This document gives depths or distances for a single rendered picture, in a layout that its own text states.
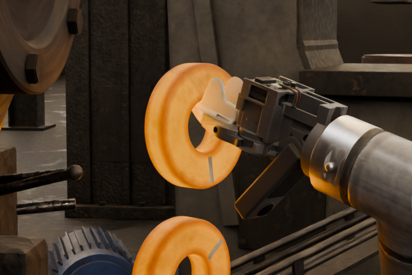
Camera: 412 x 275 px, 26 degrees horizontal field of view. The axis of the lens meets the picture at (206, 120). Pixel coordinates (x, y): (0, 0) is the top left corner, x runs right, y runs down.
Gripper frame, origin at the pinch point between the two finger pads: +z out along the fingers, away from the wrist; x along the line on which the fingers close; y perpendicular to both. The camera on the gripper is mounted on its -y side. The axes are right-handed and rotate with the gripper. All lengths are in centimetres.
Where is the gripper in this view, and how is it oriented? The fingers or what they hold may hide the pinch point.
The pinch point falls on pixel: (198, 109)
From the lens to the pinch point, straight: 111.9
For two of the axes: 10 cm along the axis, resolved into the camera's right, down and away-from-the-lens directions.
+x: -6.7, 0.7, -7.4
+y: 2.1, -9.4, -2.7
